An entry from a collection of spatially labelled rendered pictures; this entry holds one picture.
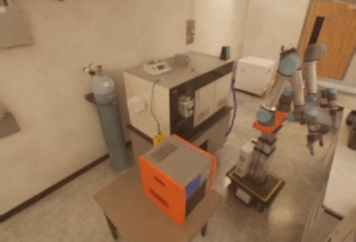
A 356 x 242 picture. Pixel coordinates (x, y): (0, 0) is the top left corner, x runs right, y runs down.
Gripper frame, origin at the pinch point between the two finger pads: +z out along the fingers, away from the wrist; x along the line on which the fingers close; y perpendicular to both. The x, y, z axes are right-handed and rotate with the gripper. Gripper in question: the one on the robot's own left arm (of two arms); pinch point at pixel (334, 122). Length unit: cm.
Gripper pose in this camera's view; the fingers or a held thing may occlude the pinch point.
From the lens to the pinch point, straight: 214.9
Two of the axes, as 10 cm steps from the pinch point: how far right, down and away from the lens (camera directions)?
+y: 7.3, -0.6, -6.8
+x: 6.4, -2.7, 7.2
